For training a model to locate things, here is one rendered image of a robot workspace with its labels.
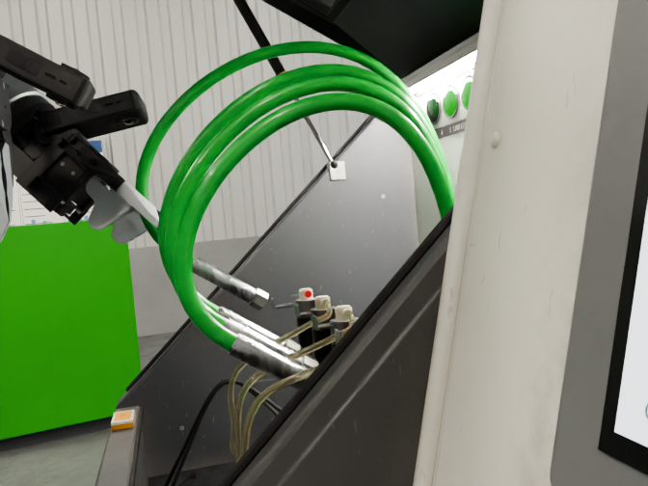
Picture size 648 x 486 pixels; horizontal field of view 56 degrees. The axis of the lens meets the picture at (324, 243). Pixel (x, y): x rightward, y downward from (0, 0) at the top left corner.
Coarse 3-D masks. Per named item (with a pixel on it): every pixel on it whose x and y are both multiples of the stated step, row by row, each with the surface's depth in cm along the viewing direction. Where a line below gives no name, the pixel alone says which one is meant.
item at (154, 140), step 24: (264, 48) 70; (288, 48) 71; (312, 48) 71; (336, 48) 72; (216, 72) 69; (384, 72) 74; (192, 96) 68; (408, 96) 74; (168, 120) 68; (144, 168) 67; (144, 192) 67
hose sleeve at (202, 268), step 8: (192, 264) 69; (200, 264) 69; (208, 264) 69; (200, 272) 69; (208, 272) 69; (216, 272) 69; (224, 272) 70; (208, 280) 69; (216, 280) 69; (224, 280) 69; (232, 280) 70; (240, 280) 71; (224, 288) 70; (232, 288) 70; (240, 288) 70; (248, 288) 70; (240, 296) 70; (248, 296) 70
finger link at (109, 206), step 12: (96, 180) 65; (96, 192) 64; (108, 192) 64; (120, 192) 63; (132, 192) 63; (96, 204) 64; (108, 204) 64; (120, 204) 63; (132, 204) 63; (144, 204) 63; (96, 216) 63; (108, 216) 63; (120, 216) 63; (144, 216) 63; (156, 216) 63; (96, 228) 63; (156, 228) 63
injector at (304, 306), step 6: (312, 300) 72; (300, 306) 72; (306, 306) 71; (312, 306) 72; (300, 318) 72; (306, 318) 72; (300, 324) 72; (306, 330) 72; (300, 336) 72; (306, 336) 72; (300, 342) 72; (306, 342) 72; (312, 342) 72; (300, 348) 72; (312, 354) 72
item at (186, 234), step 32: (320, 96) 47; (352, 96) 48; (256, 128) 46; (416, 128) 49; (224, 160) 45; (448, 192) 50; (192, 224) 45; (192, 256) 46; (192, 288) 45; (192, 320) 46; (256, 352) 46
